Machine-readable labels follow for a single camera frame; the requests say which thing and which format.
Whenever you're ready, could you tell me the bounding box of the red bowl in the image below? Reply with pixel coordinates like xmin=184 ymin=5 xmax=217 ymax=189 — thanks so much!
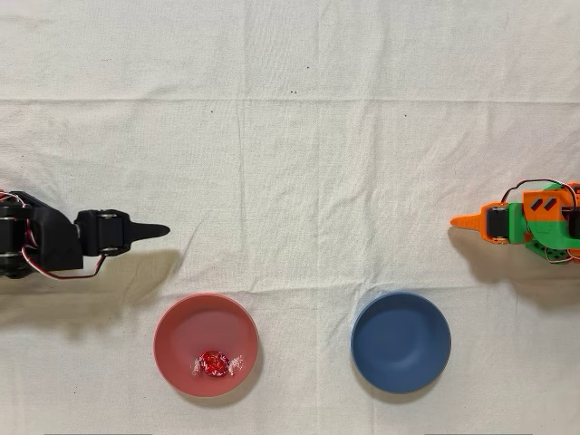
xmin=152 ymin=293 xmax=260 ymax=399

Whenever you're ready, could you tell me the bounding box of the blue bowl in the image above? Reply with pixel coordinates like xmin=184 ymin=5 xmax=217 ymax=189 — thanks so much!
xmin=350 ymin=291 xmax=453 ymax=394

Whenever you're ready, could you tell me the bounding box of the black arm servo cable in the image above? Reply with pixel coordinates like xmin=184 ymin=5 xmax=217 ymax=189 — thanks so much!
xmin=21 ymin=246 xmax=109 ymax=279

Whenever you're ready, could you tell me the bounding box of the white tablecloth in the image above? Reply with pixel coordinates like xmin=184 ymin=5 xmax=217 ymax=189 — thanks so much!
xmin=0 ymin=0 xmax=580 ymax=435

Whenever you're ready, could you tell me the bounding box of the orange arm servo cable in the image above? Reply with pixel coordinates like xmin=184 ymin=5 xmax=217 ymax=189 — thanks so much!
xmin=500 ymin=179 xmax=570 ymax=204

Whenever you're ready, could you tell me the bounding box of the red candy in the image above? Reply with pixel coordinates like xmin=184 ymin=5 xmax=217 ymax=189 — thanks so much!
xmin=189 ymin=349 xmax=245 ymax=379

